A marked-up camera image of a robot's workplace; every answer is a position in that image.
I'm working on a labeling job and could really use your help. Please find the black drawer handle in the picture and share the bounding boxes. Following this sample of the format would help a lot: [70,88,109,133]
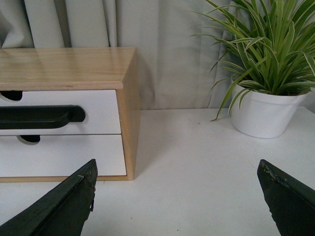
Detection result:
[0,105,86,130]

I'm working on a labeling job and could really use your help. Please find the grey curtain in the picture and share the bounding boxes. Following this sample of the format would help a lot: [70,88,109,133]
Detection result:
[0,0,228,110]

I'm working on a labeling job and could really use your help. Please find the wooden drawer cabinet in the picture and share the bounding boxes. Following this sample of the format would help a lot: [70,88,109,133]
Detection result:
[0,47,140,182]

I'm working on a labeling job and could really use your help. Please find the white plant pot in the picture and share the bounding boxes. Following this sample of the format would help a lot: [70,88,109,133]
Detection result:
[229,85,308,139]

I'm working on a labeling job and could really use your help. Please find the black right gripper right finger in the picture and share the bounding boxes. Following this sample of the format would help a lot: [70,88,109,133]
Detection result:
[257,159,315,236]

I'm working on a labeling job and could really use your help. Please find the green spider plant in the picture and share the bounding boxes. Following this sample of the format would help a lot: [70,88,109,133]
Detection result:
[204,0,315,106]

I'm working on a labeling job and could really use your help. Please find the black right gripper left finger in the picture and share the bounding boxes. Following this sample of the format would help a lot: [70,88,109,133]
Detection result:
[0,159,98,236]

